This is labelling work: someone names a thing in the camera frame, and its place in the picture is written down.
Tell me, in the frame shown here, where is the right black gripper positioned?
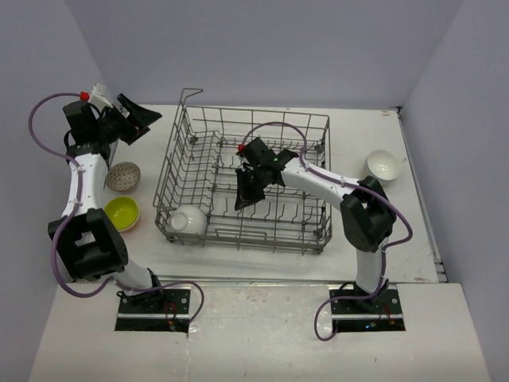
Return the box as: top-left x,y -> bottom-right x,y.
237,166 -> 270,210

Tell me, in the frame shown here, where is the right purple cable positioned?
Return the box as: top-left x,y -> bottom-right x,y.
313,121 -> 413,342

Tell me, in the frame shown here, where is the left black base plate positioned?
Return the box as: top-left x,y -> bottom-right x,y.
115,288 -> 191,333

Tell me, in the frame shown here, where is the white bowl front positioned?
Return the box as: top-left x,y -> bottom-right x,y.
169,205 -> 208,235

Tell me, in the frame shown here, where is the beige ceramic bowl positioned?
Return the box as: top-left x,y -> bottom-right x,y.
363,168 -> 390,187

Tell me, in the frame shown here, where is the brown patterned bowl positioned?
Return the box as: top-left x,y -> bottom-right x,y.
105,162 -> 141,193

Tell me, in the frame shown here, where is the yellow-green bowl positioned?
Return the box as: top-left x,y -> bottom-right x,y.
104,197 -> 140,232

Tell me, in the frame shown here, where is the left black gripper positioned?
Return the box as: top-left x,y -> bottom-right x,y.
93,95 -> 161,145

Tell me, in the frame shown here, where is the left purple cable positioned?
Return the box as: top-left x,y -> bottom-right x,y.
29,91 -> 205,328

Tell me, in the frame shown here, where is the white bowl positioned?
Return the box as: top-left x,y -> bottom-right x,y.
169,205 -> 208,235
363,150 -> 402,184

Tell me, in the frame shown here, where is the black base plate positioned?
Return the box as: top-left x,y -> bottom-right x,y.
330,285 -> 406,333
115,288 -> 191,333

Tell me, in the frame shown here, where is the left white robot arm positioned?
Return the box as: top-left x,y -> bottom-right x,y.
48,94 -> 165,313

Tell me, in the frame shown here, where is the grey wire dish rack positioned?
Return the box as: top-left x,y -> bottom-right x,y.
153,88 -> 334,255

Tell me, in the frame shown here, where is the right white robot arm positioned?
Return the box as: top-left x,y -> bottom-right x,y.
235,138 -> 396,313

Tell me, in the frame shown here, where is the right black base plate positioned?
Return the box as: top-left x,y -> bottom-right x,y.
330,285 -> 406,333

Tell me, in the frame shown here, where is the purple cable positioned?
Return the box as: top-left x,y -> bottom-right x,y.
29,91 -> 205,328
313,121 -> 413,342

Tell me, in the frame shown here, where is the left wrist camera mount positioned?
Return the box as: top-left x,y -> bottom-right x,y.
80,83 -> 113,111

